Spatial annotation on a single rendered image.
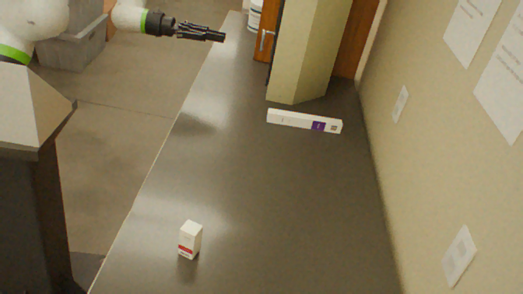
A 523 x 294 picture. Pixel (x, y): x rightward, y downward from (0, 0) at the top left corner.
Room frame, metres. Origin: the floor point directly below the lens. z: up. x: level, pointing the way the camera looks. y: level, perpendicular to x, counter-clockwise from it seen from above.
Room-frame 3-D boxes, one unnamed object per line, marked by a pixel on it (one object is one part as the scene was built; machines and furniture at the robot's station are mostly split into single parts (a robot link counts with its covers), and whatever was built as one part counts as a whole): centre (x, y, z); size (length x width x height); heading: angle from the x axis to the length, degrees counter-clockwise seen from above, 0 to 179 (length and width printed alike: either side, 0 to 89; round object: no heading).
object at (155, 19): (1.54, 0.48, 1.15); 0.09 x 0.06 x 0.12; 1
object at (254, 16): (2.28, 0.14, 1.02); 0.13 x 0.13 x 0.15
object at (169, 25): (1.54, 0.41, 1.14); 0.09 x 0.08 x 0.07; 91
